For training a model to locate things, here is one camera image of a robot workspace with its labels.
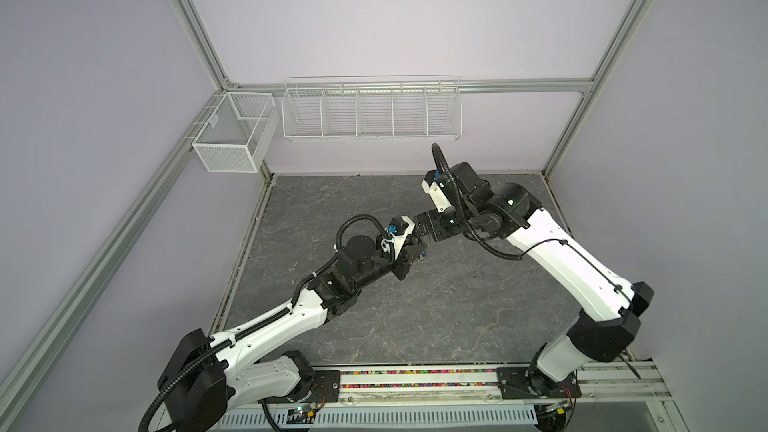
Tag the aluminium front mounting rail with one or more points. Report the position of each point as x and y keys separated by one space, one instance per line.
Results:
x=426 y=385

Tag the white ventilated cable duct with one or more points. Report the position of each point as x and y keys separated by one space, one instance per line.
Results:
x=401 y=418

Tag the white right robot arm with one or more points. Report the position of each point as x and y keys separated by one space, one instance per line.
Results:
x=511 y=224

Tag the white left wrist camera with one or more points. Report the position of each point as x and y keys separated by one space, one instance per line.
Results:
x=397 y=233

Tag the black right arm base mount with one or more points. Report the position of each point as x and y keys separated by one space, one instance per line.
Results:
x=518 y=382

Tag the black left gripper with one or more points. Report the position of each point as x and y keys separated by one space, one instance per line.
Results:
x=405 y=259

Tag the aluminium frame corner post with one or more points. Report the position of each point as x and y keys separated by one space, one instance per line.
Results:
x=194 y=28

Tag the white wire wall basket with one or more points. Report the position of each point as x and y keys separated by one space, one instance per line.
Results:
x=409 y=107

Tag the white mesh box basket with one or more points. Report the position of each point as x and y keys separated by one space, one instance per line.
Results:
x=237 y=133

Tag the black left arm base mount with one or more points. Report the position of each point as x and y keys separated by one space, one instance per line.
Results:
x=321 y=386

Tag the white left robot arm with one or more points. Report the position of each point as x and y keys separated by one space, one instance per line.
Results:
x=207 y=376

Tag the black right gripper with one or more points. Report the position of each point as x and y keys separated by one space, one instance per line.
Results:
x=434 y=220

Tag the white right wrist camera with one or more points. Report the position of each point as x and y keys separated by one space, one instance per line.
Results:
x=432 y=186

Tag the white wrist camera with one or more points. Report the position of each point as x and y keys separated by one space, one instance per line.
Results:
x=432 y=186
x=397 y=233

